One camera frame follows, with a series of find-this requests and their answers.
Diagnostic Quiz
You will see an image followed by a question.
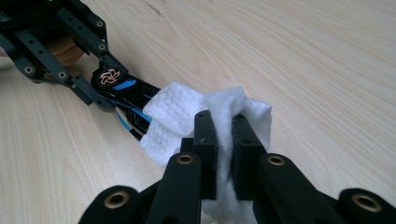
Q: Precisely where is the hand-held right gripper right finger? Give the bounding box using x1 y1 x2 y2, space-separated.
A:
231 113 268 202

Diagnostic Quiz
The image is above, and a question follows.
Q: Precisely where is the black and blue toy car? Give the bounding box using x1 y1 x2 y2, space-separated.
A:
91 66 162 143

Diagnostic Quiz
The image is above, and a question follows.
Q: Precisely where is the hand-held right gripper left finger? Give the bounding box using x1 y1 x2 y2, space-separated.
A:
180 109 219 200

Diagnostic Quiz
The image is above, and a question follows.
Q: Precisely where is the white wet wipe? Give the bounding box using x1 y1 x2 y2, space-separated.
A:
139 81 273 224

